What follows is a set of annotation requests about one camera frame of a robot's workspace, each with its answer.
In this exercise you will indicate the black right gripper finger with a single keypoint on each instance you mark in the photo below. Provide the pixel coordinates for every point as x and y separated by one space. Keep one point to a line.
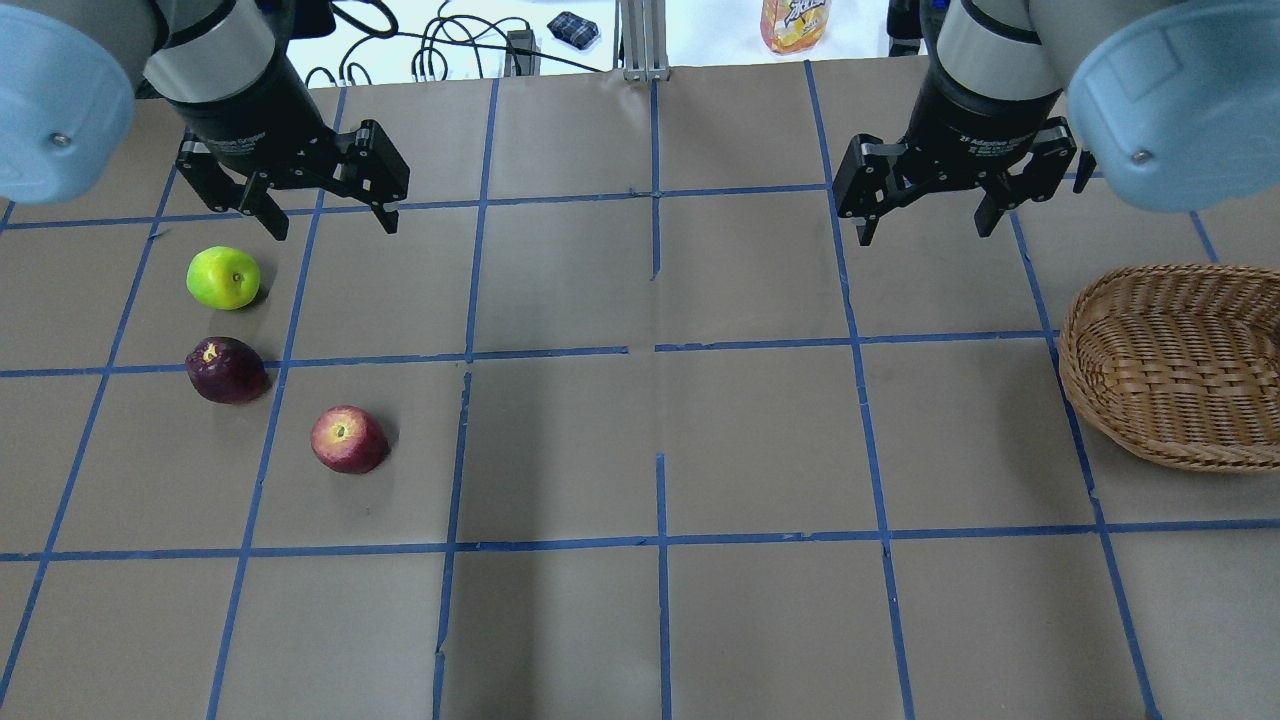
1050 153
872 181

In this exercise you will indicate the aluminium frame post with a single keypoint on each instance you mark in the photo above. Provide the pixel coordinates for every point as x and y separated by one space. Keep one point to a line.
642 51

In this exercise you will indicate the red yellow apple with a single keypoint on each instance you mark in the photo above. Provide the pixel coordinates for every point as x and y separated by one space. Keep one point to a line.
349 440

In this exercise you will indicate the dark checkered pouch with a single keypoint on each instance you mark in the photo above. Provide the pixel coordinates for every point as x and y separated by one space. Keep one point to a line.
574 30

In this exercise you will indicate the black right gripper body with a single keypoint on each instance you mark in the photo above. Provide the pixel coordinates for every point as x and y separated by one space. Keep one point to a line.
985 118

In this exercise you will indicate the green apple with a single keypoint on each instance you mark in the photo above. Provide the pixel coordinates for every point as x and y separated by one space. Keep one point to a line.
223 278

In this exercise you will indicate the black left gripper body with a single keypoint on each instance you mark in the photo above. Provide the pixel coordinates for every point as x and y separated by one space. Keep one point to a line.
252 112

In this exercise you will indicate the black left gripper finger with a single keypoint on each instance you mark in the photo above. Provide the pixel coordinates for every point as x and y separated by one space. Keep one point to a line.
220 192
366 166

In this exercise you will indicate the black power adapter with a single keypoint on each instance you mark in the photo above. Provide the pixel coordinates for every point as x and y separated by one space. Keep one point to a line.
521 58

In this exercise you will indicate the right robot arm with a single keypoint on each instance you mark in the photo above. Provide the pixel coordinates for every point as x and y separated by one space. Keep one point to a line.
1175 103

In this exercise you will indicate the orange juice bottle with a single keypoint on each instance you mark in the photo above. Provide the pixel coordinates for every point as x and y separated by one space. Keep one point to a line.
788 27

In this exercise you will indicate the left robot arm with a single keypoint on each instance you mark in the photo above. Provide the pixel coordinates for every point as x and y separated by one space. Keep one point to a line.
72 71

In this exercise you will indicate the dark red apple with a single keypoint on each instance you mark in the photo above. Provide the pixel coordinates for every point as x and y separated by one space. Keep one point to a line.
227 371

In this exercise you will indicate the wicker basket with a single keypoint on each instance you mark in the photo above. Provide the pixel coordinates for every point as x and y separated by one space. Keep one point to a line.
1179 364

